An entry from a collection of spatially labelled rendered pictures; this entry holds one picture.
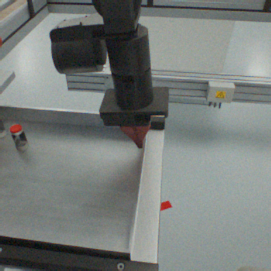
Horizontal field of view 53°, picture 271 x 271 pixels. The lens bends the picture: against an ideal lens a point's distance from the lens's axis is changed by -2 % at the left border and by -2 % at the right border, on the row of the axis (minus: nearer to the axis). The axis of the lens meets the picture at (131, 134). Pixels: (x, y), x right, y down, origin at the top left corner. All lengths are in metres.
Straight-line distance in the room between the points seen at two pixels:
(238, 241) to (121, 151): 1.06
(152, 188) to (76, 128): 0.20
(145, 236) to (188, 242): 1.01
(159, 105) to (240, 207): 1.22
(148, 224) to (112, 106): 0.18
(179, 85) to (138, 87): 1.02
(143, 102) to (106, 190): 0.15
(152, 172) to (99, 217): 0.12
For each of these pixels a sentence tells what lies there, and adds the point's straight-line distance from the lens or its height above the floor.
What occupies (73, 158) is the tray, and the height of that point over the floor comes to 0.88.
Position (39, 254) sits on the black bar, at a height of 0.90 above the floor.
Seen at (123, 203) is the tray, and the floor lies 0.88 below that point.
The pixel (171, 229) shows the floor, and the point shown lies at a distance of 1.42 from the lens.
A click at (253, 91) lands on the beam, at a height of 0.50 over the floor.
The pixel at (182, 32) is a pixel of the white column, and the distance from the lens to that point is 1.91.
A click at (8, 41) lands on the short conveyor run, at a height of 0.87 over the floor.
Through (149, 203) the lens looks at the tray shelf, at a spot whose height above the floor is 0.88.
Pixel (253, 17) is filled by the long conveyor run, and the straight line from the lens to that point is 1.28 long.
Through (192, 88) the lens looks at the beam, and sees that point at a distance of 1.41.
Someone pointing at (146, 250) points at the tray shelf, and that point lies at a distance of 0.39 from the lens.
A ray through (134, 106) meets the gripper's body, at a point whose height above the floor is 1.00.
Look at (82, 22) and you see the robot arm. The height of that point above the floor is 1.11.
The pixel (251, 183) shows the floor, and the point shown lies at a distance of 1.70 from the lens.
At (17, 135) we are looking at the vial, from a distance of 0.51.
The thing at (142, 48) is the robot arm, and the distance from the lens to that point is 0.36.
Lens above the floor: 1.23
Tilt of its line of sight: 42 degrees down
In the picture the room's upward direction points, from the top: straight up
